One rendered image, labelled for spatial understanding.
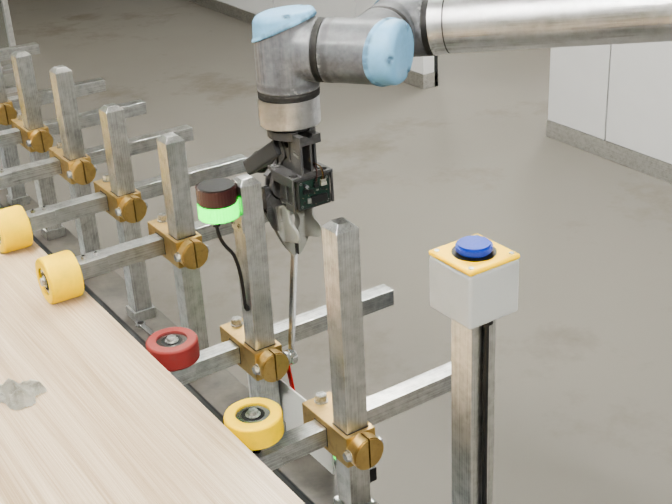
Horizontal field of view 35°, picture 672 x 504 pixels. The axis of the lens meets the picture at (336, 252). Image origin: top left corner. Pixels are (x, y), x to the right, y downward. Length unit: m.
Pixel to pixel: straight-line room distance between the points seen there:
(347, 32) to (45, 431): 0.67
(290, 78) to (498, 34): 0.30
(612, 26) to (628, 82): 3.16
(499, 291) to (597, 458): 1.79
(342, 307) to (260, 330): 0.29
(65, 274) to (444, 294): 0.81
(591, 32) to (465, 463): 0.62
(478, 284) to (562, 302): 2.50
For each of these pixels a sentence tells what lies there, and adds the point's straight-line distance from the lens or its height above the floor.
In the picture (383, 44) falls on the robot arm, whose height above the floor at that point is 1.35.
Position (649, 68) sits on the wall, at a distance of 4.56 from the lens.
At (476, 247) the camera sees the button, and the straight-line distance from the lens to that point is 1.12.
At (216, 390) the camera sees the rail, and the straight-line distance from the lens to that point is 1.88.
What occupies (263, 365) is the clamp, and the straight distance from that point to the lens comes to 1.64.
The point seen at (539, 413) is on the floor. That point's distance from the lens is 3.04.
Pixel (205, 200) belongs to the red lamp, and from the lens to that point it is 1.51.
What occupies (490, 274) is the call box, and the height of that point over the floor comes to 1.21.
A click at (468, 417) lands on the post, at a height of 1.02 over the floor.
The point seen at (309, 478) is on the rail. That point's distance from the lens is 1.66.
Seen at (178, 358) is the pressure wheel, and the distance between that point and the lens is 1.61.
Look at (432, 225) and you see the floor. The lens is 4.14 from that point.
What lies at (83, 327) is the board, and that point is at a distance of 1.73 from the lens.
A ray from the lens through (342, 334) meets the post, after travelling 1.39.
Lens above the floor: 1.72
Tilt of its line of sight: 26 degrees down
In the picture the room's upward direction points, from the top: 3 degrees counter-clockwise
